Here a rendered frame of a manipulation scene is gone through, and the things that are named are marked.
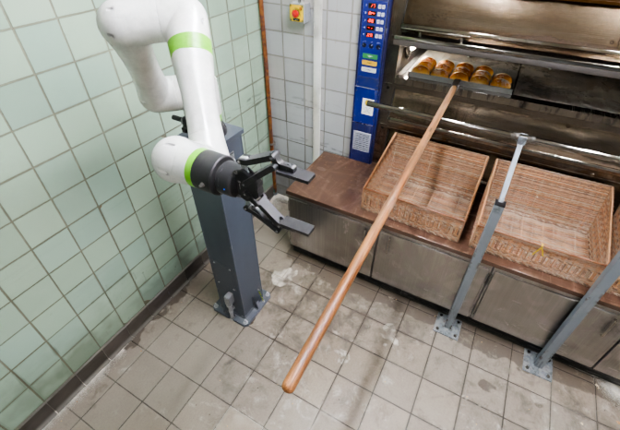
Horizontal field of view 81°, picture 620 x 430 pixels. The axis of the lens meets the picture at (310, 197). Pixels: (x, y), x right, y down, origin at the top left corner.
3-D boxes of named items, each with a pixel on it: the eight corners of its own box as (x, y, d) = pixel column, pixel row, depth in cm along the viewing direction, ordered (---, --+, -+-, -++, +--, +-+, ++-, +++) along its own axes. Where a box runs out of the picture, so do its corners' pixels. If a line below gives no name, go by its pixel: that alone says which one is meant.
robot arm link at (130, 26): (140, 89, 145) (84, -13, 93) (183, 85, 148) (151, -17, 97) (145, 120, 142) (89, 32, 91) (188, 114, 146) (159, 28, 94)
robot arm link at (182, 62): (160, 58, 98) (194, 41, 94) (190, 73, 108) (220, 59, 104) (183, 189, 93) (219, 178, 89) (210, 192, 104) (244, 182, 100)
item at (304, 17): (295, 18, 218) (294, 0, 211) (310, 20, 214) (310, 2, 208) (289, 21, 213) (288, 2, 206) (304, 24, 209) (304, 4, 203)
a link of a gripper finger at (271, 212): (244, 190, 77) (241, 193, 78) (280, 229, 78) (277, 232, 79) (255, 181, 79) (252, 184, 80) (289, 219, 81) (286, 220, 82)
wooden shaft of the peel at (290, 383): (292, 398, 77) (291, 392, 75) (280, 390, 78) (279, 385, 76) (456, 90, 192) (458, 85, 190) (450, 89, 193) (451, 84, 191)
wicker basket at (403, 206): (388, 167, 243) (394, 130, 226) (476, 194, 221) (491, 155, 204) (358, 209, 210) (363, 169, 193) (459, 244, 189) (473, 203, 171)
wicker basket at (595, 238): (481, 195, 220) (495, 156, 203) (590, 225, 200) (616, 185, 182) (466, 247, 187) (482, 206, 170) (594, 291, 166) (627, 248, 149)
